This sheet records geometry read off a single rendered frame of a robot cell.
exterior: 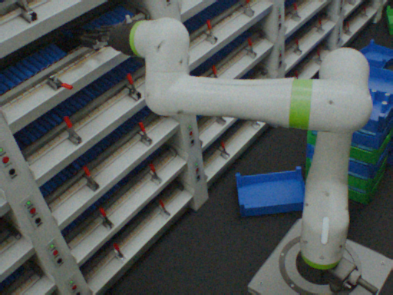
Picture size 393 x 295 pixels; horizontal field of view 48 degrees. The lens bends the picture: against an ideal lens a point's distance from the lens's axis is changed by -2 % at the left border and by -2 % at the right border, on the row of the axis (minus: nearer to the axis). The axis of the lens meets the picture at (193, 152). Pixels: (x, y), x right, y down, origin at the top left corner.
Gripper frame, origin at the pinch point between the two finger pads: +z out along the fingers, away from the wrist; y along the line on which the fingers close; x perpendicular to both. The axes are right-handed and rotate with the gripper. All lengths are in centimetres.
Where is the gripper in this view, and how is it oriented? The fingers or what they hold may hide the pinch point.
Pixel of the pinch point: (84, 34)
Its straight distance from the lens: 139.4
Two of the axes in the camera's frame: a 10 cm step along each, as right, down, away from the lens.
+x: 2.5, 8.0, 5.5
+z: -7.4, -2.1, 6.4
